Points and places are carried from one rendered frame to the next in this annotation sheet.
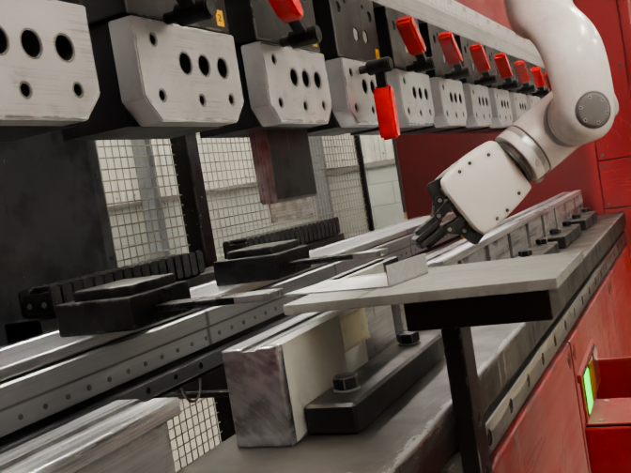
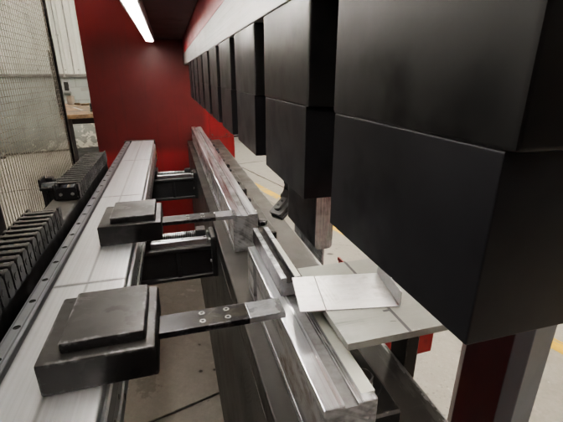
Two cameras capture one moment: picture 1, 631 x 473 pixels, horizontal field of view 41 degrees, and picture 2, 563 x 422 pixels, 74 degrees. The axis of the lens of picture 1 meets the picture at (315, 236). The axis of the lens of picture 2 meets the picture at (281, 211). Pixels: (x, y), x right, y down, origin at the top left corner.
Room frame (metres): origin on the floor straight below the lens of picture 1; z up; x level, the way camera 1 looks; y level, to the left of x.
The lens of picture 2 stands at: (0.62, 0.32, 1.28)
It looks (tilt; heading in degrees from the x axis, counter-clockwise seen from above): 20 degrees down; 319
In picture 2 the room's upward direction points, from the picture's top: straight up
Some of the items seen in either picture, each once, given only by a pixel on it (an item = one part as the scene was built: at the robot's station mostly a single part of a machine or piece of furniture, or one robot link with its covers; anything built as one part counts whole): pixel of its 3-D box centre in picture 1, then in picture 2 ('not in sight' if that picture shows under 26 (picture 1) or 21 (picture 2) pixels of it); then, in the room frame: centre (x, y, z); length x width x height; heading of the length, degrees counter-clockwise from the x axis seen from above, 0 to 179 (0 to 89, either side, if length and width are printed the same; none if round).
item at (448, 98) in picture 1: (425, 81); (230, 84); (1.43, -0.22, 1.26); 0.15 x 0.09 x 0.17; 155
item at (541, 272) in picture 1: (438, 282); (405, 288); (0.85, -0.11, 1.00); 0.26 x 0.18 x 0.01; 65
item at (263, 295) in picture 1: (176, 297); (176, 317); (0.98, 0.17, 1.01); 0.26 x 0.12 x 0.05; 65
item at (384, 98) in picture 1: (380, 99); not in sight; (1.03, -0.10, 1.20); 0.04 x 0.02 x 0.10; 65
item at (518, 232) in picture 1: (528, 233); (209, 161); (2.06, -0.51, 0.92); 1.67 x 0.06 x 0.10; 155
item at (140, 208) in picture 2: (305, 255); (172, 216); (1.30, 0.02, 1.01); 0.26 x 0.12 x 0.05; 65
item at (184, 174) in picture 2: not in sight; (123, 187); (2.30, -0.20, 0.81); 0.64 x 0.08 x 0.14; 65
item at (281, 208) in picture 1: (285, 175); (308, 210); (0.91, 0.02, 1.13); 0.10 x 0.02 x 0.10; 155
